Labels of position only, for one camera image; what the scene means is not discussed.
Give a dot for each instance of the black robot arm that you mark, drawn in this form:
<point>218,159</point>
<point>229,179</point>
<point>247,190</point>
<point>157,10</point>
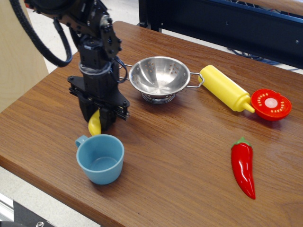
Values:
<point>92,32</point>

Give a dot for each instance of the light wooden panel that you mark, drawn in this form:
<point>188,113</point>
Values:
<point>21,64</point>

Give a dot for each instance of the yellow mustard squeeze bottle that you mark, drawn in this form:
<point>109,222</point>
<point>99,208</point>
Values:
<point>225,89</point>

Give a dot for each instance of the yellow toy banana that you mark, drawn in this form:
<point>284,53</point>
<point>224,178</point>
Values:
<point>94,125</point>

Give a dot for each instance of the red toy chili pepper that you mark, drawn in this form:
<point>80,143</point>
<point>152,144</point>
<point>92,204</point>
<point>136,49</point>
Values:
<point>242,166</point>

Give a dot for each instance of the black metal frame rail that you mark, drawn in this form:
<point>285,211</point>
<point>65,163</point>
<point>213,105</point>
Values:
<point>239,25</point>

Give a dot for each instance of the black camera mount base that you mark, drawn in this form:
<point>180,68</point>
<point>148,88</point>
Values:
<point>13,214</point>

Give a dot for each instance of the stainless steel colander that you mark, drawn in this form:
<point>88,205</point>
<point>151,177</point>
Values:
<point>160,78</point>

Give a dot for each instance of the light blue plastic cup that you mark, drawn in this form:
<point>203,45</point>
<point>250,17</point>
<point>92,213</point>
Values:
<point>101,157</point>

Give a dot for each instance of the red toy tomato half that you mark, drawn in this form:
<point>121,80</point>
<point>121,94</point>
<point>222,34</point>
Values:
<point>270,105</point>

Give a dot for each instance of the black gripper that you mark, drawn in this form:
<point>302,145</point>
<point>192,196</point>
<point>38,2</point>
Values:
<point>99,89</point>

